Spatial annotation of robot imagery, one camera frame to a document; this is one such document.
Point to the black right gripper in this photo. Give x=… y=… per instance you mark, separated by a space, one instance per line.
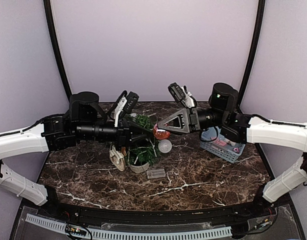
x=189 y=120

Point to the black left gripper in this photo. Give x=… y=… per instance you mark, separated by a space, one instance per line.
x=125 y=128

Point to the clear string light garland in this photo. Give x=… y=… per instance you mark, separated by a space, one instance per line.
x=145 y=122

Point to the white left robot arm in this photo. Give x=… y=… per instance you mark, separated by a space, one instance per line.
x=20 y=143

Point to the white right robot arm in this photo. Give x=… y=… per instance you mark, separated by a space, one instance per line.
x=281 y=134

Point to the small green christmas tree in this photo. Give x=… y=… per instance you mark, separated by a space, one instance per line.
x=137 y=155

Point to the white tree pot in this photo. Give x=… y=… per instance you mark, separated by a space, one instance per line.
x=143 y=167

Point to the blue plastic basket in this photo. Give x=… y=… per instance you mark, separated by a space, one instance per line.
x=230 y=153

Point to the pink bow ornament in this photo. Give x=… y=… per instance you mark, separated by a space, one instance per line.
x=220 y=142

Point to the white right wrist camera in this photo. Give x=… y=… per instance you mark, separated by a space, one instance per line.
x=182 y=96

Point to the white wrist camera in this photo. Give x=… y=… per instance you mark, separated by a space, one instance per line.
x=182 y=96
x=125 y=105

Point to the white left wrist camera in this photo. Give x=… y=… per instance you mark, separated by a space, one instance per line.
x=125 y=105

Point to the white cable duct strip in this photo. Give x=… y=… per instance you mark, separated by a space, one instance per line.
x=76 y=232

